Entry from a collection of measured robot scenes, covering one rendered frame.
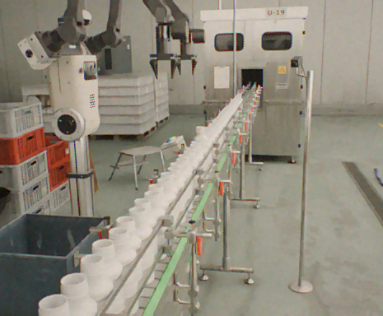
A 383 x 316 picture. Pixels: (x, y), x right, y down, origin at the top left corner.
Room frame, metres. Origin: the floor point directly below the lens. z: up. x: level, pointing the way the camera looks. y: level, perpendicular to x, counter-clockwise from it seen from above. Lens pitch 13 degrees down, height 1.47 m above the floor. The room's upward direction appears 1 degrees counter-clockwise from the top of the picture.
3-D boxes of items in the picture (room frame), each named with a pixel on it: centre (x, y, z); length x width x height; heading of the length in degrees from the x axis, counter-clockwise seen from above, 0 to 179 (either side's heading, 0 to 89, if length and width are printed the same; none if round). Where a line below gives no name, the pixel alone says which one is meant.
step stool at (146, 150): (5.14, 0.67, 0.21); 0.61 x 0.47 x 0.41; 43
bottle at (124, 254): (0.75, 0.14, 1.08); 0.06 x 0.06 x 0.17
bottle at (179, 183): (1.20, 0.05, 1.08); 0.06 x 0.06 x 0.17
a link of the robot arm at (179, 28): (1.76, 0.06, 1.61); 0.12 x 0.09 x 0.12; 80
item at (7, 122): (3.67, 1.57, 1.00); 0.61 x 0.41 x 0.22; 177
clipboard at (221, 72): (6.07, -0.44, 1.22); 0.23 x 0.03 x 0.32; 79
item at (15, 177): (3.67, 1.57, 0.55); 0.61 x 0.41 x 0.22; 176
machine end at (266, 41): (6.74, -1.00, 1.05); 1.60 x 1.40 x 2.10; 169
